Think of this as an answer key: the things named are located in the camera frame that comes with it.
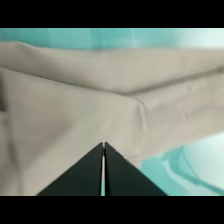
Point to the beige shirt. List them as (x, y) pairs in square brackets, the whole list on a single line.
[(83, 110)]

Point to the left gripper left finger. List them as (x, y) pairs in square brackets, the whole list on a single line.
[(84, 179)]

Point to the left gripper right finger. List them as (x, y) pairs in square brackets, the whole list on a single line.
[(127, 178)]

